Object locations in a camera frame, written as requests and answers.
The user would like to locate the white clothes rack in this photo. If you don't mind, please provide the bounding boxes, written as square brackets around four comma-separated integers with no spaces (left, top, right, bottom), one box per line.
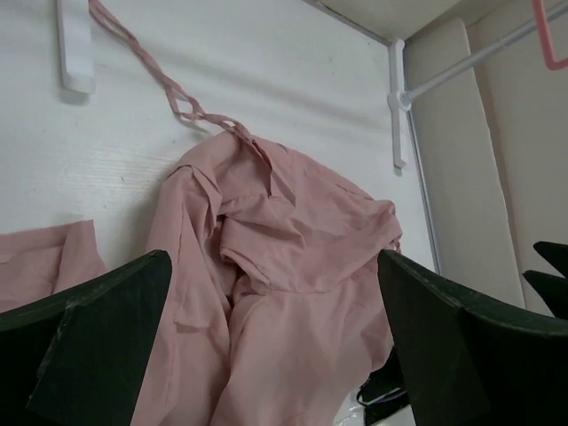
[56,0,568,170]

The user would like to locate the pink trousers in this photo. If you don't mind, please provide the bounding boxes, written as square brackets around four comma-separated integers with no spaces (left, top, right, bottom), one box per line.
[0,0,404,426]

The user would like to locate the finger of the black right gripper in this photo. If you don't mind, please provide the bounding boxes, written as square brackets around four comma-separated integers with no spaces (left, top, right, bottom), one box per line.
[523,241,568,316]

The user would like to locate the pink clothes hanger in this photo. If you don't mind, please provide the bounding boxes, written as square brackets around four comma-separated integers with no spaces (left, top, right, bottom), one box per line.
[532,0,567,71]

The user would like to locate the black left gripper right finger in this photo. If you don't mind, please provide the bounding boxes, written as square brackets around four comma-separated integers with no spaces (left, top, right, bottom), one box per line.
[378,250,567,425]

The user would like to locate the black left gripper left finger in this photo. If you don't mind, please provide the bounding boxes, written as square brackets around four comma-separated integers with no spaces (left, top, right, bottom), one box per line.
[1,250,172,425]

